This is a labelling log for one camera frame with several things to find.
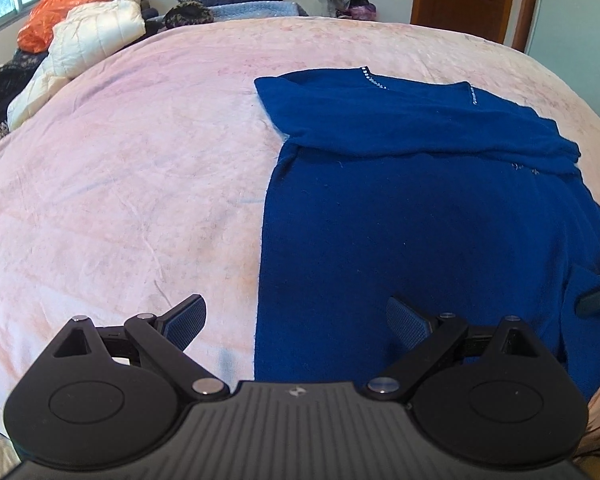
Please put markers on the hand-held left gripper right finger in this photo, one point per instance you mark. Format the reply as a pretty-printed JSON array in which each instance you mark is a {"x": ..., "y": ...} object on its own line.
[{"x": 405, "y": 322}]

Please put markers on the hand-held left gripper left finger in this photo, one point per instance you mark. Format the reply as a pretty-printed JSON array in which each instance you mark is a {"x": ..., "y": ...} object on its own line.
[{"x": 187, "y": 317}]

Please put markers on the blue beaded sweater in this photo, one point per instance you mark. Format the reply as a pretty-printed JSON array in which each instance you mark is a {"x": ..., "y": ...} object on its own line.
[{"x": 405, "y": 210}]

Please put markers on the pink bed blanket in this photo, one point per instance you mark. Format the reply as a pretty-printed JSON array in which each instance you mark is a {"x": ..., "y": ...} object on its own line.
[{"x": 130, "y": 160}]

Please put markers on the white wardrobe sliding door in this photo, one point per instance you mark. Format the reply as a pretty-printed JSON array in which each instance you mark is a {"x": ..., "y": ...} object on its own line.
[{"x": 575, "y": 20}]

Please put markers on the dark patterned cloth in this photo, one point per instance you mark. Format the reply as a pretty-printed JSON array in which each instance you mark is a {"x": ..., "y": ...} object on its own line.
[{"x": 10, "y": 85}]

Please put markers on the white quilted jacket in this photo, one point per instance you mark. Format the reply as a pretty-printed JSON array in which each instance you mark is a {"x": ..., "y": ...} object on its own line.
[{"x": 90, "y": 35}]

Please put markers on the leopard print furry hat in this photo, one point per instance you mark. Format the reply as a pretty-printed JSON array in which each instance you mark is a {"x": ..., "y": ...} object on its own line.
[{"x": 187, "y": 16}]

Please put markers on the purple bag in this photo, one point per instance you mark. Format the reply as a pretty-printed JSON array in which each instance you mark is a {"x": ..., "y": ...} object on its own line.
[{"x": 364, "y": 12}]

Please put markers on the light blue towel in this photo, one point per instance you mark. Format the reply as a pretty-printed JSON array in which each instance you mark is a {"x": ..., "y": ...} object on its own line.
[{"x": 255, "y": 11}]

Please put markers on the orange plastic bag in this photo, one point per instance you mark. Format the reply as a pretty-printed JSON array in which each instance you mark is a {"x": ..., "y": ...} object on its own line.
[{"x": 60, "y": 10}]

